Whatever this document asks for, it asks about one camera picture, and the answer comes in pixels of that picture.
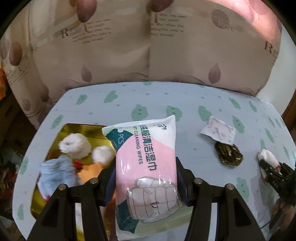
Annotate cloud pattern tablecloth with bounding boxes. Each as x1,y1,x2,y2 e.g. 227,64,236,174
13,82,295,238

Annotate small floral tissue packet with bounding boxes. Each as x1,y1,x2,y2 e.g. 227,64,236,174
200,116,236,146

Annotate red gold toffee tin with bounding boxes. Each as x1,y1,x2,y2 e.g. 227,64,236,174
31,123,112,219

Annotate leaf pattern beige curtain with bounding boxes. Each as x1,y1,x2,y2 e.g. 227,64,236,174
1,1,282,128

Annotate red white garment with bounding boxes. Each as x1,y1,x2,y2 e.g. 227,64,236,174
72,160,84,169

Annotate wet wipes pack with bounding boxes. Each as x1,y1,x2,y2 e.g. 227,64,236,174
102,115,192,240

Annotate white fluffy sock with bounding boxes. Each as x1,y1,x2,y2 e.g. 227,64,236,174
58,133,92,159

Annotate white sock ball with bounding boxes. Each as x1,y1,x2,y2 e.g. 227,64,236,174
92,145,115,167

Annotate white sock red trim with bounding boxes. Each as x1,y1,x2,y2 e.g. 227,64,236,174
257,149,281,173

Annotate blue towel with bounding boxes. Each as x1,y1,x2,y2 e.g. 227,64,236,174
37,155,81,200

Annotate orange rubber animal toy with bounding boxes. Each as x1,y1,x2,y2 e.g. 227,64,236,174
77,162,117,200

